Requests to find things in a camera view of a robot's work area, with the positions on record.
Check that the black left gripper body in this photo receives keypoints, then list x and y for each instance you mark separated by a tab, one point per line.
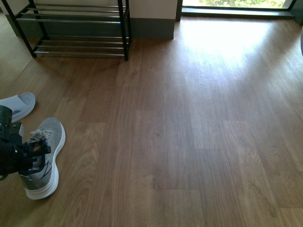
11	149

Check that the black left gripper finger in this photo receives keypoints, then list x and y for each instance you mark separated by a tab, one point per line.
35	160

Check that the light blue slipper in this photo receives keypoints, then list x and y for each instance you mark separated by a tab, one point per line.
21	105

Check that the grey knit sneaker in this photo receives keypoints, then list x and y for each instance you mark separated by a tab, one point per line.
41	180

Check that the black metal shoe rack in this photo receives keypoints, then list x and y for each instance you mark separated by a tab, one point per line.
74	28

